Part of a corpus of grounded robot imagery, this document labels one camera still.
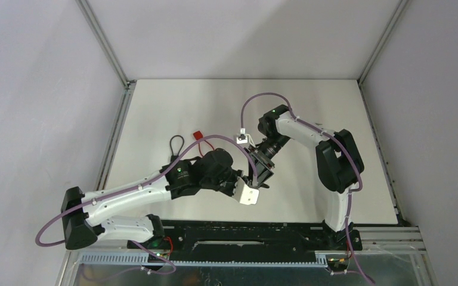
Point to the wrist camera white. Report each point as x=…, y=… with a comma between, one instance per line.
x=245, y=194
x=243, y=137

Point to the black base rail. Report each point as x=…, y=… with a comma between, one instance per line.
x=251, y=242

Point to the black cable lock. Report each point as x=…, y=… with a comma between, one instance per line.
x=176, y=145

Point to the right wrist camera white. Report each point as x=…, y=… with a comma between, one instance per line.
x=243, y=137

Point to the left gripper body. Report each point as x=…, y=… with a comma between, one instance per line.
x=226, y=183

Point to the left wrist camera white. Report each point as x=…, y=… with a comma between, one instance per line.
x=245, y=194

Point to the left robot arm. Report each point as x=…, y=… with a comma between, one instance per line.
x=98, y=215

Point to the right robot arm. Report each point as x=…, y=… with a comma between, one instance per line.
x=339, y=164

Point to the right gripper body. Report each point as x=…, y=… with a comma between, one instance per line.
x=269, y=148

